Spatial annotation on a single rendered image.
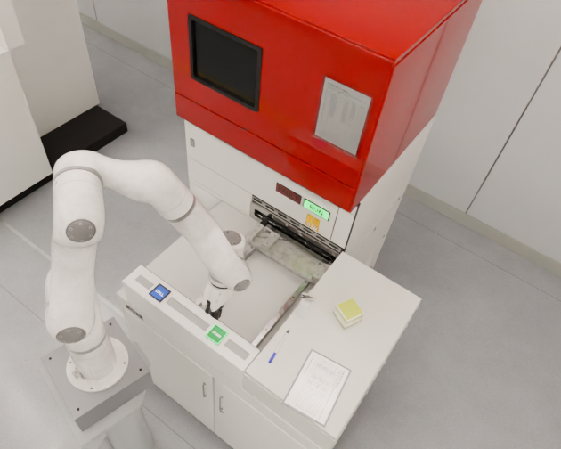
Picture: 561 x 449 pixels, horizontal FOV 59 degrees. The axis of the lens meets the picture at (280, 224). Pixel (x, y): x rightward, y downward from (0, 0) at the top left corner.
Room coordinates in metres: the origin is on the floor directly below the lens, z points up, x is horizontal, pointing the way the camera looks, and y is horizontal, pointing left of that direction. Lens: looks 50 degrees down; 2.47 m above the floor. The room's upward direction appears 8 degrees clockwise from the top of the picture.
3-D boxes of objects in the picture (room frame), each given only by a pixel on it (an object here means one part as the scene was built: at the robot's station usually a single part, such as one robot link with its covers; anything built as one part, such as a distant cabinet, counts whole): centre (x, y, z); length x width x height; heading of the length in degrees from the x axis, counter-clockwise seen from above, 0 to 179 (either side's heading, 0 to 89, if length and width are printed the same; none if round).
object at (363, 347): (0.84, -0.26, 0.89); 0.62 x 0.35 x 0.14; 151
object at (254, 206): (1.30, -0.06, 0.89); 0.44 x 0.02 x 0.10; 61
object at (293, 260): (1.21, -0.04, 0.87); 0.36 x 0.08 x 0.03; 61
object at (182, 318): (0.83, 0.27, 0.89); 0.55 x 0.09 x 0.14; 61
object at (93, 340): (0.66, 0.54, 1.23); 0.19 x 0.12 x 0.24; 24
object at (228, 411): (0.98, 0.02, 0.41); 0.97 x 0.64 x 0.82; 61
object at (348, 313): (0.90, -0.28, 1.00); 0.07 x 0.07 x 0.07; 35
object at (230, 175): (1.40, 0.09, 1.02); 0.82 x 0.03 x 0.40; 61
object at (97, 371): (0.63, 0.52, 1.02); 0.19 x 0.19 x 0.18
